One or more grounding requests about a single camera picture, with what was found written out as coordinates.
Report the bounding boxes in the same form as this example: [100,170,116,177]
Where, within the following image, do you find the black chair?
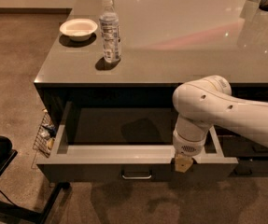
[0,135,71,224]

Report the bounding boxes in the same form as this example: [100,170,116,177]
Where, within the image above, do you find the wire mesh basket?
[31,109,57,170]

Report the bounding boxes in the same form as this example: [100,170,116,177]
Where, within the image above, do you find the white bowl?
[60,19,98,42]

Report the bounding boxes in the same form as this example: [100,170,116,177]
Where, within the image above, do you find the grey drawer cabinet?
[34,0,268,180]

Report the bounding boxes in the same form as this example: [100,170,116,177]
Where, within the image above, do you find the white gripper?
[173,115,212,173]

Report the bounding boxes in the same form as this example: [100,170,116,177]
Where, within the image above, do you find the clear plastic water bottle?
[99,0,121,63]

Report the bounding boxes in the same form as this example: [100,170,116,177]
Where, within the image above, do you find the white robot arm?
[172,76,268,173]

